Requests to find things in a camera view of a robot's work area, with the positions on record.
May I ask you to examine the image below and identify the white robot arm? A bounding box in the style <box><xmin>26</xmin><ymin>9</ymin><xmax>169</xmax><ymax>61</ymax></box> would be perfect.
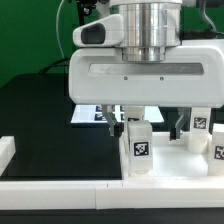
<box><xmin>69</xmin><ymin>0</ymin><xmax>224</xmax><ymax>139</ymax></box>

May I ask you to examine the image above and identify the white square table top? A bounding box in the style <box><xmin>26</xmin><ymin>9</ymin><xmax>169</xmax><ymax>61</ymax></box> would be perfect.
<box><xmin>119</xmin><ymin>132</ymin><xmax>224</xmax><ymax>180</ymax></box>

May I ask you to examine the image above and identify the white paper with tags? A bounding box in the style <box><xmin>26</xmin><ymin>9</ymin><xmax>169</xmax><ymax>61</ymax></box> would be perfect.
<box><xmin>71</xmin><ymin>105</ymin><xmax>164</xmax><ymax>124</ymax></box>

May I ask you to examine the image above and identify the black cable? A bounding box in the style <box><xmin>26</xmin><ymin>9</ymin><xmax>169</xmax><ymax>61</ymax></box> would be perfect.
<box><xmin>39</xmin><ymin>56</ymin><xmax>72</xmax><ymax>75</ymax></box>

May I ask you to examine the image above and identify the white front obstacle bar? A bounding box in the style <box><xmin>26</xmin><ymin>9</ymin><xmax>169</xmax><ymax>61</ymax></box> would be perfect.
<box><xmin>0</xmin><ymin>177</ymin><xmax>224</xmax><ymax>210</ymax></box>

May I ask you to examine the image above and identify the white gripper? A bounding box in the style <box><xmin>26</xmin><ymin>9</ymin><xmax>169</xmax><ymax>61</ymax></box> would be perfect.
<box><xmin>69</xmin><ymin>14</ymin><xmax>224</xmax><ymax>140</ymax></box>

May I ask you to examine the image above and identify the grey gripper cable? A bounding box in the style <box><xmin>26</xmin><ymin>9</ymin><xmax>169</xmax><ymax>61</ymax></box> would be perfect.
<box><xmin>179</xmin><ymin>0</ymin><xmax>224</xmax><ymax>41</ymax></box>

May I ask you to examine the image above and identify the black camera pole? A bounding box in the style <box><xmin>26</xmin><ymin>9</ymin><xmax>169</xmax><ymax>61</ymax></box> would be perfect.
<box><xmin>76</xmin><ymin>0</ymin><xmax>98</xmax><ymax>26</ymax></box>

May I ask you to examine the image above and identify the white left obstacle block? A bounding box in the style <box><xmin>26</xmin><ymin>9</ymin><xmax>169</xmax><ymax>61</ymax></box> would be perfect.
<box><xmin>0</xmin><ymin>136</ymin><xmax>16</xmax><ymax>177</ymax></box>

